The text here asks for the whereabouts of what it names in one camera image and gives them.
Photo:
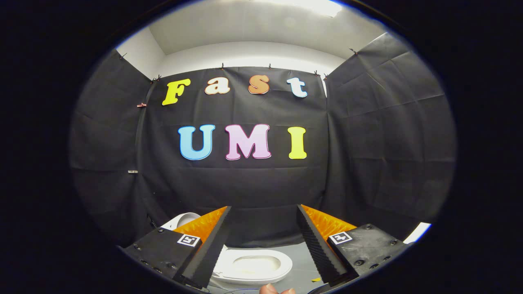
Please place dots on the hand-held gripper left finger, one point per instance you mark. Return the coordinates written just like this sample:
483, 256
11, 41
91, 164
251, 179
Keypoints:
208, 249

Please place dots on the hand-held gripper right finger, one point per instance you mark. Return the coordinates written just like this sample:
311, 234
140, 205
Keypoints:
318, 253

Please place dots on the white toilet lid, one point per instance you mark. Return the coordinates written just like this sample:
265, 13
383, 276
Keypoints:
186, 219

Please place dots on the white toilet seat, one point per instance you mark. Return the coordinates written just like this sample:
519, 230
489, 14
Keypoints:
286, 263

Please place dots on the white toilet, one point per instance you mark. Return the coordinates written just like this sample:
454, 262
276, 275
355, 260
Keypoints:
253, 266

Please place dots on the black backdrop cloth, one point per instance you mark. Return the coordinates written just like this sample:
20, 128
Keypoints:
253, 183

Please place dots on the white panel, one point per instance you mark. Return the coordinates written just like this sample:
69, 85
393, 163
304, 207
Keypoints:
419, 232

